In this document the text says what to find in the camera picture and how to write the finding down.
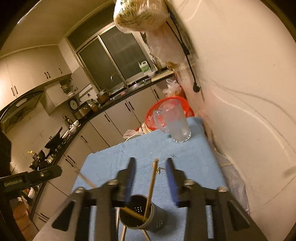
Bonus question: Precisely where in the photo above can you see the wooden chopstick two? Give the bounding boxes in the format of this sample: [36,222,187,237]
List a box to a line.
[120,207,147,222]

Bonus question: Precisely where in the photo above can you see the dark perforated utensil holder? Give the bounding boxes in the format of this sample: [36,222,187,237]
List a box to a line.
[119,194,168,232]

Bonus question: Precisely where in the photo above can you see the wooden chopstick one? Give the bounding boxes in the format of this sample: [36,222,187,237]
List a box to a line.
[144,159,159,218]

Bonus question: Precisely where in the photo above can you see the lower kitchen cabinets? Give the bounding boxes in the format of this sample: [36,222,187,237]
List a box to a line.
[33,81,164,230]

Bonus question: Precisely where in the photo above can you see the kitchen cabinets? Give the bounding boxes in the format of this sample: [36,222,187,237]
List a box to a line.
[1,46,71,108]
[33,81,164,230]

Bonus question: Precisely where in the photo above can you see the kitchen faucet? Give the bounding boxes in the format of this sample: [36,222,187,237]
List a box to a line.
[110,73,128,88]

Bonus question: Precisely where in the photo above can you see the upper kitchen cabinets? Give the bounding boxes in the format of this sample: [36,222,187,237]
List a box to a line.
[1,46,71,108]

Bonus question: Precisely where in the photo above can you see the kitchen window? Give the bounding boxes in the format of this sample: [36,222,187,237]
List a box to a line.
[68,4,156,90]

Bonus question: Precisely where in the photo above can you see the small metal clips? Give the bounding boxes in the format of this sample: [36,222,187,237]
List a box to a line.
[152,153,177,174]

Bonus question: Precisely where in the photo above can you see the blue towel table cover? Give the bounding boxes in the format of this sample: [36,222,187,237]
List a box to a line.
[80,117,226,240]

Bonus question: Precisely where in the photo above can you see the yellow cap oil bottle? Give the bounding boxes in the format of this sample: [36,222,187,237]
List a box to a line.
[28,151,39,160]

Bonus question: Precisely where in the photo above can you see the black wok pan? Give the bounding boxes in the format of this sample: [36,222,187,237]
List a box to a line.
[45,127,63,149]

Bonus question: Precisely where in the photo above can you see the range hood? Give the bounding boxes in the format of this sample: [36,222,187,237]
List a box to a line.
[1,90,44,133]

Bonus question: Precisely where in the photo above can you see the red plastic basket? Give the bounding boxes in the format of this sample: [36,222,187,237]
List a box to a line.
[144,96,194,132]

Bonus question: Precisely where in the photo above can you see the clear glass pitcher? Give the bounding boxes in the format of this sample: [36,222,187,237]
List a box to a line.
[153,98,191,143]

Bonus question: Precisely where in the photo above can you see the metal cooking pot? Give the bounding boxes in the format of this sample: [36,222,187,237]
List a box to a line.
[97,89,110,105]

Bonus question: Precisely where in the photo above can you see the green white detergent bottle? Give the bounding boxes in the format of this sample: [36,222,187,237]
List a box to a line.
[138,61,151,74]

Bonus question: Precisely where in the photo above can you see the hanging printed plastic bag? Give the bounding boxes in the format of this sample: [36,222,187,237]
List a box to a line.
[113,0,170,33]

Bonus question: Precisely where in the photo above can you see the black power cable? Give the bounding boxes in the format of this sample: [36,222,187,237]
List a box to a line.
[164,4,201,93]

